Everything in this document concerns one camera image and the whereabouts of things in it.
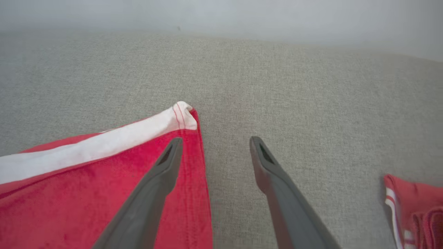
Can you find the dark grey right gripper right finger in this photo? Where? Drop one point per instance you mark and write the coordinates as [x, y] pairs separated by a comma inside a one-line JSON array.
[[290, 214]]

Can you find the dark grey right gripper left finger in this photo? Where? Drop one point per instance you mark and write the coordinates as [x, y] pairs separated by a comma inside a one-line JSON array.
[[145, 207]]

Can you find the folded red jersey number 23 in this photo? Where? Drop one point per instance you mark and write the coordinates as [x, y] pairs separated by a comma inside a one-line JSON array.
[[69, 207]]

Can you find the red shirt with white sleeves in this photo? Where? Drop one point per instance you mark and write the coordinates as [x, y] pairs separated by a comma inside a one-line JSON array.
[[422, 197]]

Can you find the grey fabric sofa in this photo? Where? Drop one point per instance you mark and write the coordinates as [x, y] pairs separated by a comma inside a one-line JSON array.
[[311, 114]]

